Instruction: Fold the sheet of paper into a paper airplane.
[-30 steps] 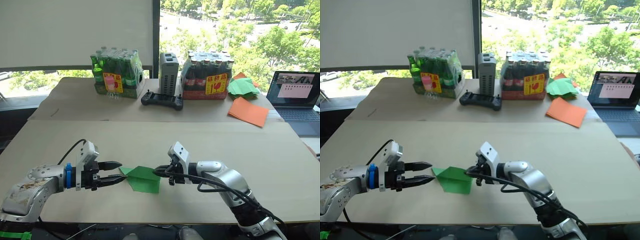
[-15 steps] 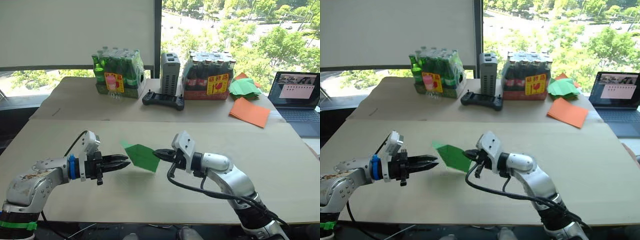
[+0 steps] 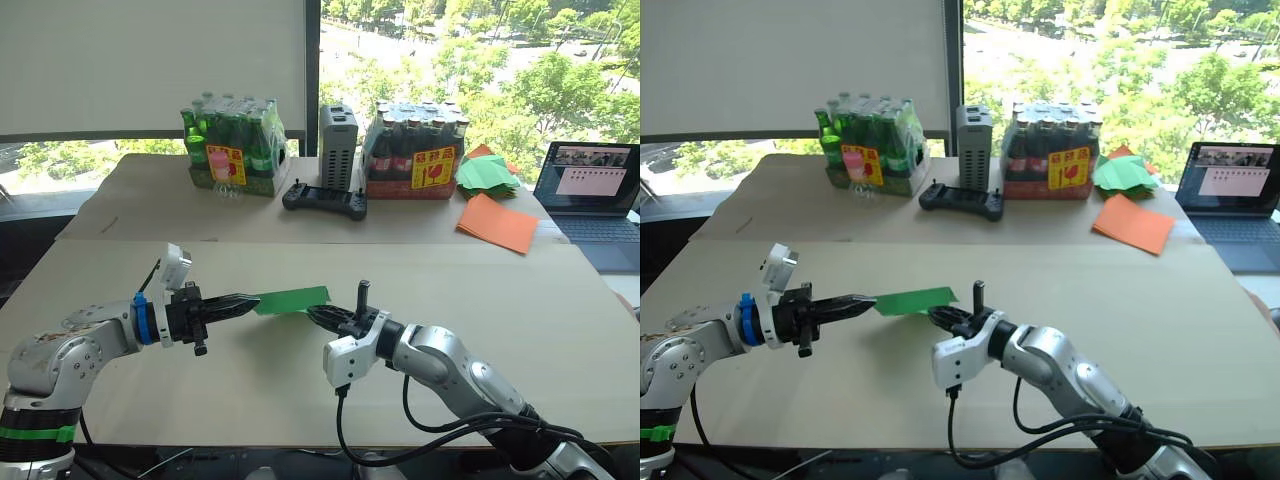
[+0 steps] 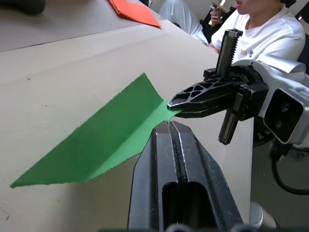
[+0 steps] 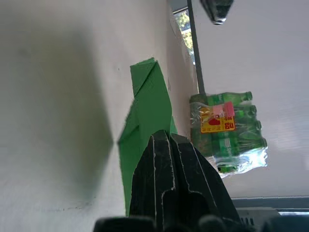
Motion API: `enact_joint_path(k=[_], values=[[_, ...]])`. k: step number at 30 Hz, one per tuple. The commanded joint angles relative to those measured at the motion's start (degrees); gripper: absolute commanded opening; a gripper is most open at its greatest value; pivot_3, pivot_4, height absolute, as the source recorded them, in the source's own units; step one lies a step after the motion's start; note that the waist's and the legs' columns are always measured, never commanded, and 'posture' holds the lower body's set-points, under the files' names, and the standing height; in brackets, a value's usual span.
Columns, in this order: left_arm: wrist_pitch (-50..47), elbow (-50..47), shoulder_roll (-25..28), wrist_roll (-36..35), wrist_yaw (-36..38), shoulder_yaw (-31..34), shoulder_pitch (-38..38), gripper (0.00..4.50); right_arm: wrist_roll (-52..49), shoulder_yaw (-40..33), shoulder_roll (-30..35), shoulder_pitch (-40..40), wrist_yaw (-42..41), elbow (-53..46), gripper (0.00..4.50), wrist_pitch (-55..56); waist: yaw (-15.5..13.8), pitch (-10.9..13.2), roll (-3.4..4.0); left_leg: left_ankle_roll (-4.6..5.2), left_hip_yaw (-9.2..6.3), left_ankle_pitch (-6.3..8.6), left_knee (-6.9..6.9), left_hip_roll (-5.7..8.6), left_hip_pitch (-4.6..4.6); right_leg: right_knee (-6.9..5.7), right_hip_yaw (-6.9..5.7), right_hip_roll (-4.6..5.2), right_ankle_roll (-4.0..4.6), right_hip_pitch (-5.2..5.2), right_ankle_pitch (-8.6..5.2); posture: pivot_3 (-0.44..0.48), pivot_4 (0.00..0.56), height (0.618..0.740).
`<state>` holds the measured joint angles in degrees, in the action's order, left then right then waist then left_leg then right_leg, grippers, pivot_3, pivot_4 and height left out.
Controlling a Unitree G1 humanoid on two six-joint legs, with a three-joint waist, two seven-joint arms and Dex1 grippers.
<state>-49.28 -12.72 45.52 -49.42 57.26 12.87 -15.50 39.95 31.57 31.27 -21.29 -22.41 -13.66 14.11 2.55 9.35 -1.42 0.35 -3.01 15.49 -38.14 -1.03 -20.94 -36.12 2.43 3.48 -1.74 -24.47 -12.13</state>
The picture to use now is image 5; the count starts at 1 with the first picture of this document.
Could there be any dark grey vertical pole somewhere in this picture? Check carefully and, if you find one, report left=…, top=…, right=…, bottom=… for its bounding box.
left=187, top=0, right=206, bottom=94

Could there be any glossy black object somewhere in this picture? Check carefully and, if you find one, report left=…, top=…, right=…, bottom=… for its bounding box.
left=199, top=0, right=236, bottom=25

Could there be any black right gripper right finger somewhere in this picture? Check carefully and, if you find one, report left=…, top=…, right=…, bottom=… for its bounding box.
left=163, top=134, right=242, bottom=229

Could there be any dark grey ledge strip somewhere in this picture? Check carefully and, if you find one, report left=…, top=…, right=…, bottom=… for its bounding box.
left=230, top=197, right=309, bottom=209

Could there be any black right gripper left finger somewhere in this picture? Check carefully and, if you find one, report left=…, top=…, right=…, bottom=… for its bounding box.
left=129, top=130, right=175, bottom=229

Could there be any green sheet of paper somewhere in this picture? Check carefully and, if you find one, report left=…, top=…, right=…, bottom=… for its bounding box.
left=117, top=57, right=178, bottom=217

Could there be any white vented appliance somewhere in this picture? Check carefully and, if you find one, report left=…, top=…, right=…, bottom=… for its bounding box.
left=235, top=207, right=282, bottom=229

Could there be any shrink-wrapped pack of green bottles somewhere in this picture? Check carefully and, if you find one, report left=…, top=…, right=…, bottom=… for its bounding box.
left=189, top=91, right=268, bottom=179

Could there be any window with trees outside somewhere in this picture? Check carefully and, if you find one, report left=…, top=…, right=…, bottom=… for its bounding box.
left=172, top=10, right=197, bottom=66

